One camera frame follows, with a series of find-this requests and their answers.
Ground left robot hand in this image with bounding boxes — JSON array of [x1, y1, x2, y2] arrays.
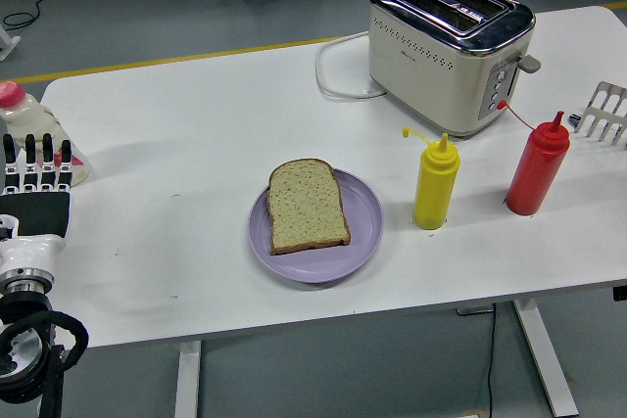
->
[[0, 132, 74, 275]]

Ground red squeeze bottle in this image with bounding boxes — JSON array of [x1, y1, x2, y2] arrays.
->
[[496, 100, 572, 217]]

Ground bread slice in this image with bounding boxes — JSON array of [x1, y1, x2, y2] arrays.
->
[[266, 158, 353, 256]]

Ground milk bottle with pink cap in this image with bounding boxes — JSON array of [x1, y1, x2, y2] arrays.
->
[[0, 80, 93, 188]]

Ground white stand base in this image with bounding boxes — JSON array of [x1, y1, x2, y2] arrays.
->
[[0, 25, 24, 63]]

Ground white table leg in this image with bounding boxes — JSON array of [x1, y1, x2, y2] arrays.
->
[[512, 298, 580, 418], [173, 339, 203, 418]]

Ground purple plate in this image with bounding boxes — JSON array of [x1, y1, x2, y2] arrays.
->
[[248, 167, 385, 285]]

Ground yellow squeeze bottle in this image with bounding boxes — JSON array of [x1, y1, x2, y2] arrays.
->
[[402, 126, 461, 231]]

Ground cream and chrome toaster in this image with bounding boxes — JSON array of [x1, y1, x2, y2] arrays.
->
[[367, 0, 543, 140]]

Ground white toaster cord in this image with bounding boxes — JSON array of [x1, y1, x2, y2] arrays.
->
[[314, 29, 389, 101]]

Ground black cable under table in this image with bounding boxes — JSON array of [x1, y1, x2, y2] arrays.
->
[[484, 302, 499, 418]]

